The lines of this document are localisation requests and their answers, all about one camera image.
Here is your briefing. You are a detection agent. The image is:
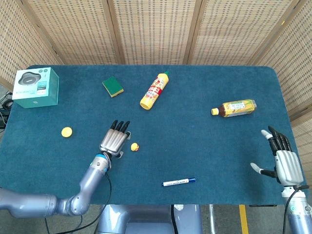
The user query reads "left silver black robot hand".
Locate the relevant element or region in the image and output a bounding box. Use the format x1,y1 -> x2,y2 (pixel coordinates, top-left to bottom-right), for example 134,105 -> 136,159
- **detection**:
99,120 -> 132,159

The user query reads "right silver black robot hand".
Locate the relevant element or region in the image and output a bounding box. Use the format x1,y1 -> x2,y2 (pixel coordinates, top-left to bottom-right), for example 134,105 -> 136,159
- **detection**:
250,125 -> 305,187

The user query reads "woven bamboo screen panel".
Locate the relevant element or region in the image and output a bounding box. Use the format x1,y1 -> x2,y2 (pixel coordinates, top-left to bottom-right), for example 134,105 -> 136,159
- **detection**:
182,0 -> 305,66
290,114 -> 312,176
21,0 -> 126,65
102,0 -> 203,65
0,0 -> 64,91
248,0 -> 312,120

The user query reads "green yellow sponge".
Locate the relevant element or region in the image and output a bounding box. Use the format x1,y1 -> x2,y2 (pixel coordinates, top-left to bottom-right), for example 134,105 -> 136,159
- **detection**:
102,76 -> 124,98

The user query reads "blue felt table cover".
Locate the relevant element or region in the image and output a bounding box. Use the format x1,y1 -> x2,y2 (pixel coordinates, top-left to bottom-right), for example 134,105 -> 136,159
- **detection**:
0,64 -> 309,205

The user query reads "yellow squeeze bottle red label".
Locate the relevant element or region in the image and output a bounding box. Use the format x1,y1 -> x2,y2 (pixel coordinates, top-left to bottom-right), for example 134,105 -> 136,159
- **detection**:
139,70 -> 171,111

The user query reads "yellow floor tape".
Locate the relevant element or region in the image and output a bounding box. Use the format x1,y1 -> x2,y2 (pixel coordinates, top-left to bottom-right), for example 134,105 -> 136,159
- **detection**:
238,204 -> 249,234

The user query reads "blue whiteboard marker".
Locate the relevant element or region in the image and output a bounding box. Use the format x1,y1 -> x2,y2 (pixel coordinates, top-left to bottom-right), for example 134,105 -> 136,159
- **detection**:
162,177 -> 196,187

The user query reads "tea bottle yellow label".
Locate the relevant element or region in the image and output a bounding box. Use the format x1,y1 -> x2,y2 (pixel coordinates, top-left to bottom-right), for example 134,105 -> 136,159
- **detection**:
211,98 -> 257,118

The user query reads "blue-grey robot torso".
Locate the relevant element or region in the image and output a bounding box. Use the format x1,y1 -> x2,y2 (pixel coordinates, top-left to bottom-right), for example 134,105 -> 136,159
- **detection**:
97,204 -> 203,234

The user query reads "white table leg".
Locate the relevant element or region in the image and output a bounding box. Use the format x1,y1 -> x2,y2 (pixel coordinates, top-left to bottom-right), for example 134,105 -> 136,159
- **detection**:
209,204 -> 216,234

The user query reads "teal speaker box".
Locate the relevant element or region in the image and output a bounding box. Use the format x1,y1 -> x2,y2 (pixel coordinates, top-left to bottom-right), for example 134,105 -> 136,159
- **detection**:
12,67 -> 60,109

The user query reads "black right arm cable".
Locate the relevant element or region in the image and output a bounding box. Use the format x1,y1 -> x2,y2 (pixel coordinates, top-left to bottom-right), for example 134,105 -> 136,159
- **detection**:
282,185 -> 309,234

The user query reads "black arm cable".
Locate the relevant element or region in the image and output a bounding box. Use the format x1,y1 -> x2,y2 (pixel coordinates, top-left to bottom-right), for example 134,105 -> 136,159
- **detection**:
55,168 -> 113,234
282,185 -> 309,234

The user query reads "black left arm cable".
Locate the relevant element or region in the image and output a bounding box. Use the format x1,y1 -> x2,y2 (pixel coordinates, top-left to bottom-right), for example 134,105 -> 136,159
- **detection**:
55,168 -> 113,234

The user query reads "blue floor cable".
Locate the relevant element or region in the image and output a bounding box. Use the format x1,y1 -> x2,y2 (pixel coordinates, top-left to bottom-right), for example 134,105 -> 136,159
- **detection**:
72,214 -> 83,232

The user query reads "black torso cable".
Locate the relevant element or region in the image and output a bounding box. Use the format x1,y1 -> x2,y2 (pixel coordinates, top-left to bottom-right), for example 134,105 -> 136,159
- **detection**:
170,204 -> 178,234

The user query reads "black cable bundle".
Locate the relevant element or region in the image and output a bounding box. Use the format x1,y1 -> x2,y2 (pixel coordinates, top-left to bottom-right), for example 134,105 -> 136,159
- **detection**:
0,91 -> 14,130

